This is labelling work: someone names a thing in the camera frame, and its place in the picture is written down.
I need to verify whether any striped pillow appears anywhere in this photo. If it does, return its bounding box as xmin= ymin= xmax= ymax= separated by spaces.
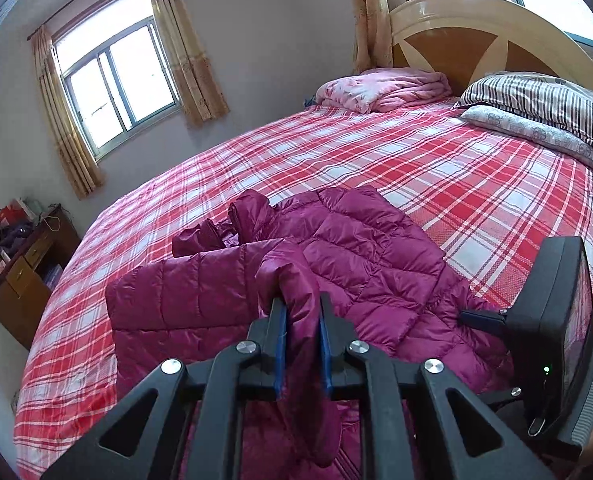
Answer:
xmin=457 ymin=72 xmax=593 ymax=149

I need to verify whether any headboard side beige curtain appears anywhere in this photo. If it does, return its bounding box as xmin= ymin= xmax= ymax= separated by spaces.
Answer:
xmin=351 ymin=0 xmax=393 ymax=73

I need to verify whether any cream wooden headboard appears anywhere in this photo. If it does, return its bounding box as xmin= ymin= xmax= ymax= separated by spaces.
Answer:
xmin=389 ymin=0 xmax=593 ymax=96

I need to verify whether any left beige curtain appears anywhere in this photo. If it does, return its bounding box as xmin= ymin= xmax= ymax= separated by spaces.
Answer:
xmin=30 ymin=25 xmax=104 ymax=200

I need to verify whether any aluminium sliding window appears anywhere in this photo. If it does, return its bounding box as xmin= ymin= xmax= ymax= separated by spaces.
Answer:
xmin=56 ymin=0 xmax=179 ymax=158

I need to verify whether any red plaid bed sheet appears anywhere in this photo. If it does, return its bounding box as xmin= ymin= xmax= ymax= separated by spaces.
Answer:
xmin=13 ymin=101 xmax=593 ymax=479

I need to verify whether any pink folded quilt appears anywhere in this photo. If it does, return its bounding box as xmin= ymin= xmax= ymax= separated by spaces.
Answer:
xmin=315 ymin=67 xmax=453 ymax=114

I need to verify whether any grey patterned pillow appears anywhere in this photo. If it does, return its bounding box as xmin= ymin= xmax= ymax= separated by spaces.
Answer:
xmin=461 ymin=105 xmax=593 ymax=169

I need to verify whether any right beige curtain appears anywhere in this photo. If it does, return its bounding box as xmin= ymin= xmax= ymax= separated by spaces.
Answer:
xmin=151 ymin=0 xmax=229 ymax=127

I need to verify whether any magenta puffer jacket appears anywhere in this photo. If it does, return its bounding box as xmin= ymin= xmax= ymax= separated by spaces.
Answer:
xmin=106 ymin=186 xmax=513 ymax=479

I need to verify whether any clutter pile on desk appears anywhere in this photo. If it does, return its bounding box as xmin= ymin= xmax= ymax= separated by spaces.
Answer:
xmin=0 ymin=198 xmax=63 ymax=274

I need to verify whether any brown wooden desk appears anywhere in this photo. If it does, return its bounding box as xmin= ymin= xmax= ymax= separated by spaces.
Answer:
xmin=0 ymin=204 xmax=80 ymax=350

